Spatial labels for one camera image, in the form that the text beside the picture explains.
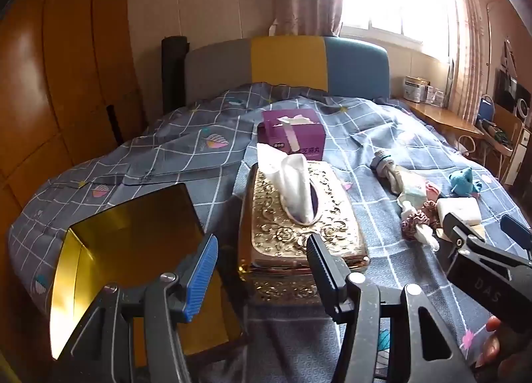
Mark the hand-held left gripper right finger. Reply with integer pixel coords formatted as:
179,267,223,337
307,234,478,383

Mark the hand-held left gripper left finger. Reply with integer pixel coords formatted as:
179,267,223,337
58,233,233,383

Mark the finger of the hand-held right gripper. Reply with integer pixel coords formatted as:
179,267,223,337
441,210,532,271
500,214,532,251

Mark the white towel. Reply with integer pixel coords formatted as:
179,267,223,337
436,197,483,226

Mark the white knitted sock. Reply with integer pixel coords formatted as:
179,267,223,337
416,225,440,253

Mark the mauve scrunchie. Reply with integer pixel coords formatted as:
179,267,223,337
401,200,447,239

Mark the blue plush toy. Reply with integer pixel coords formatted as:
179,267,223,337
448,167,483,197

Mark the pink sock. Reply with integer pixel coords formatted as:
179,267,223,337
424,181,443,203

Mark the white patterned sock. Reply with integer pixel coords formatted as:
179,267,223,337
372,150,429,203

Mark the gold metal tin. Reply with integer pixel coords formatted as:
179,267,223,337
50,183,250,361

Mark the person's right hand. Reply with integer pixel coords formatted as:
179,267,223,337
474,316,532,383

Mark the ornate gold tissue box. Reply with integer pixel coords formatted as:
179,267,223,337
237,161,370,305

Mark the white tissue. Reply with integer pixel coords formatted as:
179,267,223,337
255,143,317,226

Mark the wooden desk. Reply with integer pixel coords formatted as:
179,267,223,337
393,94,485,138

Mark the blue metal chair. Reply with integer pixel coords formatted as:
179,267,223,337
476,95,516,184

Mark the grey checked printed blanket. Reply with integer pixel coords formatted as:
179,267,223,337
8,83,532,383

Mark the purple tissue box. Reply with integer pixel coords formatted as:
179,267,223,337
257,109,325,161

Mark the silver grey box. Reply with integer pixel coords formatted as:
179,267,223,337
403,75,431,103

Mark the black rolled mat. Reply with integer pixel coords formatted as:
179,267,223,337
161,36,190,115

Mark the grey yellow blue headboard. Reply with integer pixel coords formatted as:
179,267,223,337
183,36,391,105

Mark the wooden wardrobe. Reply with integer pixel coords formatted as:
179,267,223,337
0,0,146,209

